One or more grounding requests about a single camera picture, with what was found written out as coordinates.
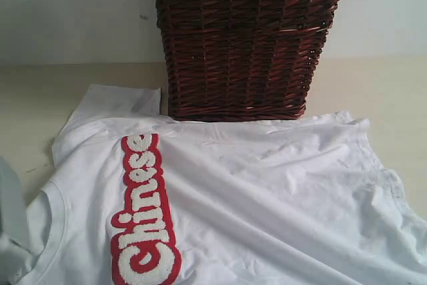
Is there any dark brown wicker basket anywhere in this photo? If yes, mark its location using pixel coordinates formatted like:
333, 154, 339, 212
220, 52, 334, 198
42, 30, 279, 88
155, 0, 339, 121

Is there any white t-shirt with red print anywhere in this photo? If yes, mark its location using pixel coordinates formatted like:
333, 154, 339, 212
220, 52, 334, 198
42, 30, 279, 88
1, 85, 426, 284

